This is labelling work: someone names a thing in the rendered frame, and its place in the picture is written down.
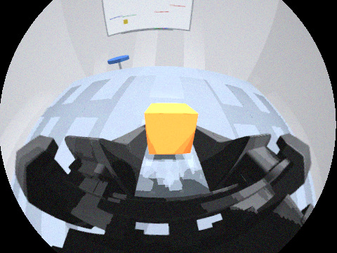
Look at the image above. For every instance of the orange block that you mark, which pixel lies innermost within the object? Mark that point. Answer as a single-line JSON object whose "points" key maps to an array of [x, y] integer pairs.
{"points": [[170, 128]]}

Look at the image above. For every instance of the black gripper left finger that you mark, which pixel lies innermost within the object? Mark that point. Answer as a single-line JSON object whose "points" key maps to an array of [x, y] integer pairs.
{"points": [[122, 156]]}

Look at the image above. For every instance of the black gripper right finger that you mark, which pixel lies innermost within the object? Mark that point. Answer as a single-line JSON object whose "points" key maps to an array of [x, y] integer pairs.
{"points": [[219, 156]]}

